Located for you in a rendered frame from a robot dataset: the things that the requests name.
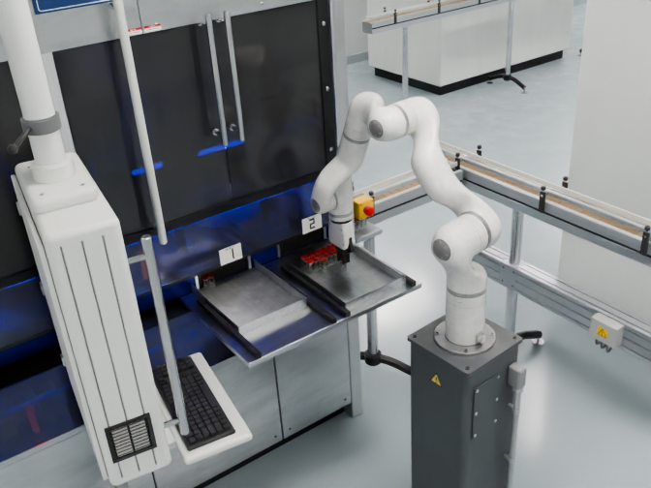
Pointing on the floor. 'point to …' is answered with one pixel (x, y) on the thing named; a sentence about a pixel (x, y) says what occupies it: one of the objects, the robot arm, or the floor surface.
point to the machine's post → (353, 198)
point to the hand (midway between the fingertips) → (343, 256)
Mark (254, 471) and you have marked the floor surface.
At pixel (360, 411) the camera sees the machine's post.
